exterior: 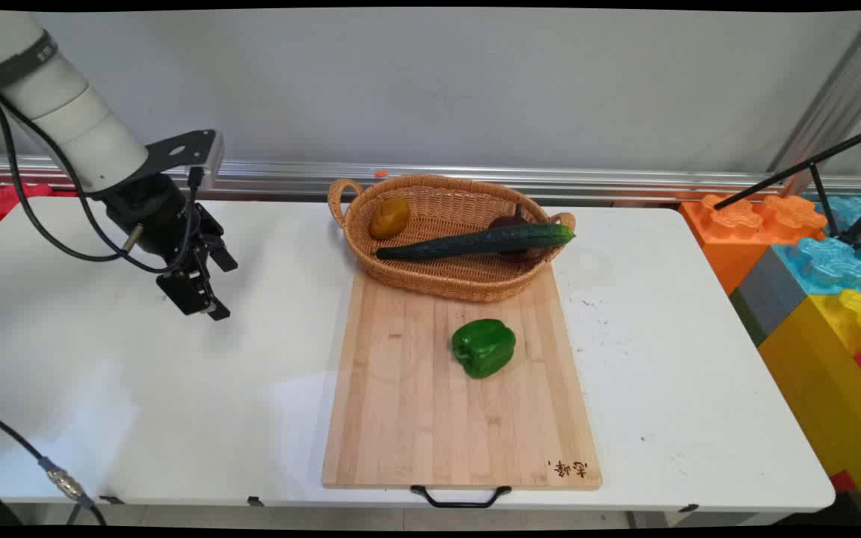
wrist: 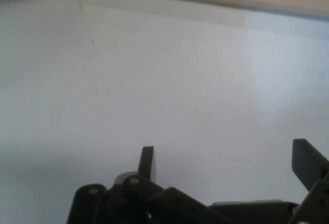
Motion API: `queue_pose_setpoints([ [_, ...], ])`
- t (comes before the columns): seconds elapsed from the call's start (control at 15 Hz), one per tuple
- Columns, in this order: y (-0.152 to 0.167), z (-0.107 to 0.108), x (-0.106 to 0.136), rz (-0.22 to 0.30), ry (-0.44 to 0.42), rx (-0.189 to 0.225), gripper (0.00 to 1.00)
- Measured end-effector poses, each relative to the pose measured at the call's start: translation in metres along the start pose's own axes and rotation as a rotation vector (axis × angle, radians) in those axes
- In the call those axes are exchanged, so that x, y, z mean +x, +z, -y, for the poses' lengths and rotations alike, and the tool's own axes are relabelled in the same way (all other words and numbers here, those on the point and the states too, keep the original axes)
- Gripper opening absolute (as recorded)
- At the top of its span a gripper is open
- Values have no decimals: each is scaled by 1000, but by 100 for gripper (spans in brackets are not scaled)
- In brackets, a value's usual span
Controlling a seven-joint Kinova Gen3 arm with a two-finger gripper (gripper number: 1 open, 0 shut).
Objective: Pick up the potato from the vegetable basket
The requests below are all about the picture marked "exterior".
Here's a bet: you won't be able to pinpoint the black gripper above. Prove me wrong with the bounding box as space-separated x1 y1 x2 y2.
104 174 239 322

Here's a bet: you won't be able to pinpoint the orange yellow round fruit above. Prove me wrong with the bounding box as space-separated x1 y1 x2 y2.
368 196 412 241

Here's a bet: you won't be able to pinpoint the red building blocks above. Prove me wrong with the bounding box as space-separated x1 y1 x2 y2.
0 181 77 229

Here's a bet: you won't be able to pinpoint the woven wicker basket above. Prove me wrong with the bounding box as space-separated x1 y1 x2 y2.
327 174 577 303

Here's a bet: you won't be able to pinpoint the wooden cutting board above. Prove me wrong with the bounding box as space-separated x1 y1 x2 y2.
321 263 603 510

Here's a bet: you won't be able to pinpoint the dark green cucumber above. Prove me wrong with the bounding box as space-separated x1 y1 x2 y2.
375 223 575 262

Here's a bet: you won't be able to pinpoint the green bell pepper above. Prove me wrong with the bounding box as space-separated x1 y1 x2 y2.
451 318 517 380

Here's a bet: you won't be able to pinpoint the dark purple vegetable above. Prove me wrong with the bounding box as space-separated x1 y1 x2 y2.
487 214 531 259

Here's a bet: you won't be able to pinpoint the orange giant building block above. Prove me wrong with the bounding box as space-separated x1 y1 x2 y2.
680 194 829 297

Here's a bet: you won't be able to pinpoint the grey giant building block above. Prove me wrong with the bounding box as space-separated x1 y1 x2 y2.
729 246 809 347

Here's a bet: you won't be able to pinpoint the black tripod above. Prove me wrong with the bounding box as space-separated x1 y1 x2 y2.
713 122 861 251

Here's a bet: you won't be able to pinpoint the blue giant building block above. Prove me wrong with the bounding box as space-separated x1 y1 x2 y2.
773 195 861 297

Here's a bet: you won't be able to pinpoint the yellow giant building block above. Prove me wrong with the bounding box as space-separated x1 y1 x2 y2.
757 287 861 526

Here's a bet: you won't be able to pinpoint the aluminium diagonal strut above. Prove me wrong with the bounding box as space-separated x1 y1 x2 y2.
766 10 861 197

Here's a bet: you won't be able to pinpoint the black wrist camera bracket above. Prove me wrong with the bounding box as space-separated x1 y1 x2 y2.
90 129 226 200

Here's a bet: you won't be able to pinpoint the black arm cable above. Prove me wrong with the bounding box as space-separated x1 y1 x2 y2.
0 93 204 274

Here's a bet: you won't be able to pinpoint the cable with metal connector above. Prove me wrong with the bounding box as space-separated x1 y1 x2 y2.
0 406 108 527

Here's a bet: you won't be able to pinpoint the black strap on arm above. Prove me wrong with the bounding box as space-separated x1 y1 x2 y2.
0 31 59 96

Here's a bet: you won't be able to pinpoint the aluminium rail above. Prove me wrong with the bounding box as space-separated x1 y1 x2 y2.
0 155 861 204

